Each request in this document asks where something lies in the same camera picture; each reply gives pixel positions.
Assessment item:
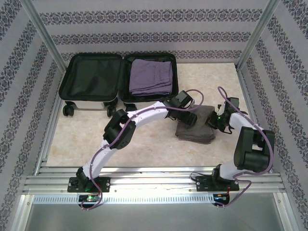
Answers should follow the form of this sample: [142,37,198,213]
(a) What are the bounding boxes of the aluminium mounting rail frame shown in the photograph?
[23,165,287,196]

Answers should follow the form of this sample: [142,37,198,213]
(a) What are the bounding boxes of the aluminium frame post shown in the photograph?
[20,0,68,71]
[237,0,281,71]

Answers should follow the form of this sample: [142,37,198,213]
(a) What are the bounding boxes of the purple towel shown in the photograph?
[129,59,173,97]

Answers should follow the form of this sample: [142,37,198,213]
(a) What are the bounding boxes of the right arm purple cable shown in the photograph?
[217,86,275,210]

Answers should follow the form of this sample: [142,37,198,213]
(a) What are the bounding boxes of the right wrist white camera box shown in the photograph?
[216,102,229,116]

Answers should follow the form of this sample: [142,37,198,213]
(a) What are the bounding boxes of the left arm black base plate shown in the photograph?
[67,177,111,193]

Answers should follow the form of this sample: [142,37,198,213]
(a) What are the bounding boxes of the white hard-shell suitcase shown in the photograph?
[58,52,179,118]

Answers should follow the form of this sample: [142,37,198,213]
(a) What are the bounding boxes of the left aluminium side rail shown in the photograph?
[35,69,72,174]

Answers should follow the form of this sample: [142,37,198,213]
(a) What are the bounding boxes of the right aluminium frame post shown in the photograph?
[237,0,281,71]

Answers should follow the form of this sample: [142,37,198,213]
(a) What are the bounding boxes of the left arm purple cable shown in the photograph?
[80,89,205,212]

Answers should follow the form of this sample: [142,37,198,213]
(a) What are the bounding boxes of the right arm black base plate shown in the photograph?
[196,175,240,193]

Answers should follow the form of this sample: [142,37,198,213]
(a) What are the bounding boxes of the left aluminium frame post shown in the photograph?
[20,0,68,71]

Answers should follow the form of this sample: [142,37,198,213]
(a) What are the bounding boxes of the right aluminium side rail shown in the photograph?
[237,69,274,173]

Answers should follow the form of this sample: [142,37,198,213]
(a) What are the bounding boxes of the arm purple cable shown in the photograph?
[80,89,205,212]
[217,86,275,210]

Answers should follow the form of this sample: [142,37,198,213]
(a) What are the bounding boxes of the grey towel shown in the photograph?
[175,104,217,145]

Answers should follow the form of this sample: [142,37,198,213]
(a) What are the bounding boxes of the aluminium side rail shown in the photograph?
[237,69,274,173]
[35,69,72,174]

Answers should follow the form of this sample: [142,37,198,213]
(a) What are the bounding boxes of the slotted metal cable duct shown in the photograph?
[32,194,215,205]

